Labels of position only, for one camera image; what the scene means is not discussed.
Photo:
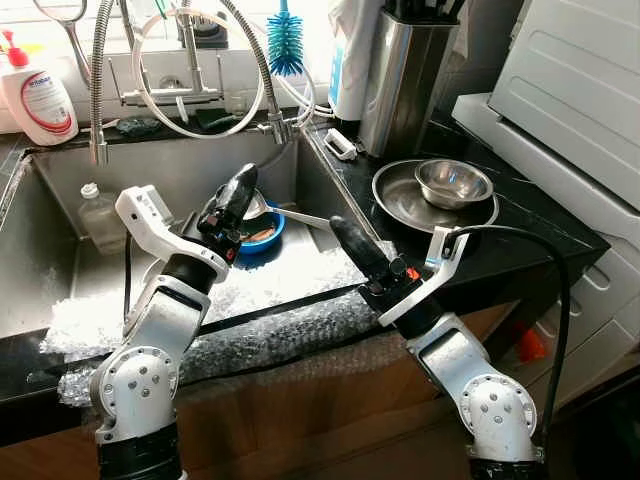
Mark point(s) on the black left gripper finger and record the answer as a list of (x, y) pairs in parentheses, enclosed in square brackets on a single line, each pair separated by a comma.
[(228, 205), (246, 205)]

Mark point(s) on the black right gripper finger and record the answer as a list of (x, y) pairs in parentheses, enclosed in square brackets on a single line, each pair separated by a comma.
[(352, 256), (372, 252)]

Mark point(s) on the steel spoon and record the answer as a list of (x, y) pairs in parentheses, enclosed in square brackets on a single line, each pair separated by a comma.
[(300, 215)]

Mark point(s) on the round steel plate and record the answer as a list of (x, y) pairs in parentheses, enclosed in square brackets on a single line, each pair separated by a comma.
[(395, 200)]

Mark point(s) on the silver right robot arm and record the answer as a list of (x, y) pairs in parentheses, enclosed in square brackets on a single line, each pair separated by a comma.
[(480, 390)]

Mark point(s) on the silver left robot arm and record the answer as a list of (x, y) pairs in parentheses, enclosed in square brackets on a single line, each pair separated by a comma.
[(150, 340)]

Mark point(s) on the blue plastic bowl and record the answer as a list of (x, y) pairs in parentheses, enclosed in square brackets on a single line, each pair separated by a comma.
[(272, 245)]

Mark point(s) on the stainless steel sink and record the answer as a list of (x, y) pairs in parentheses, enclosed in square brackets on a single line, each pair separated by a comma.
[(170, 170)]

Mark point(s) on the bubble wrap sheet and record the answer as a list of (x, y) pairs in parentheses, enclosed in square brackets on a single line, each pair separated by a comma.
[(280, 290)]

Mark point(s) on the green scouring pad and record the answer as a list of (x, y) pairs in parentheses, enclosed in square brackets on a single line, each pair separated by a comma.
[(217, 118)]

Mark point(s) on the steel bowl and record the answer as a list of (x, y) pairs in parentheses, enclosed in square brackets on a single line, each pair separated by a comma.
[(453, 185)]

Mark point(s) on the white scrub brush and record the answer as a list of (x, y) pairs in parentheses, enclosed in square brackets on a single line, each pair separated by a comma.
[(340, 144)]

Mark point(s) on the dark green scouring sponge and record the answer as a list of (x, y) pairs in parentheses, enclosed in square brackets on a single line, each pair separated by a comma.
[(138, 127)]

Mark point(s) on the clear bottle white cap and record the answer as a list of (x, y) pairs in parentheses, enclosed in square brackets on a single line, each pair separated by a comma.
[(100, 220)]

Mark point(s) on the wooden cabinet front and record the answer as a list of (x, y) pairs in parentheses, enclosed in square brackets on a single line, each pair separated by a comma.
[(300, 400)]

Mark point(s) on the orange plastic object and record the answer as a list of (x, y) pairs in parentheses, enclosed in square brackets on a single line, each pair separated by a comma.
[(530, 345)]

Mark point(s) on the steel tap mixer body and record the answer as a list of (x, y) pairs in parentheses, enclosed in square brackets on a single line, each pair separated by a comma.
[(190, 60)]

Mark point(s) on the white plastic tube coil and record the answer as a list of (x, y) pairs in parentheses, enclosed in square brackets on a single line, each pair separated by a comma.
[(134, 75)]

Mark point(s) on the teal bottle brush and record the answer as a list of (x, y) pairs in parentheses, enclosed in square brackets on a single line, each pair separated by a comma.
[(285, 45)]

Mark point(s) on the steel knife block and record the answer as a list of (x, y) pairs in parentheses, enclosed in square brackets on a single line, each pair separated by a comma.
[(405, 90)]

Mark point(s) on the steel gooseneck faucet cylinder spout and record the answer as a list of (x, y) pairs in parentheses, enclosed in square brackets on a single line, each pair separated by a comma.
[(98, 80)]

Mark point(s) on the white hanging cloth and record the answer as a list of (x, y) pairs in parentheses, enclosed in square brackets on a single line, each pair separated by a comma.
[(352, 18)]

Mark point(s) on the white red soap bottle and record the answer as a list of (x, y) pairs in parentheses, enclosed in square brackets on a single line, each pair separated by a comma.
[(40, 100)]

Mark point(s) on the round mesh strainer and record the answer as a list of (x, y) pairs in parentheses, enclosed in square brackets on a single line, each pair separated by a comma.
[(60, 6)]

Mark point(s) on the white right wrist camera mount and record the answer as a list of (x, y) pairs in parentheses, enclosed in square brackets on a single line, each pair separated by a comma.
[(440, 250)]

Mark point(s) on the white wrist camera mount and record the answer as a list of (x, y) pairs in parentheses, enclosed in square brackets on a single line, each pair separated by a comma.
[(440, 250), (150, 215)]

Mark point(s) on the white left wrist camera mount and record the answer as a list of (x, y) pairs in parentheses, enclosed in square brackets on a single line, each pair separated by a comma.
[(150, 215)]

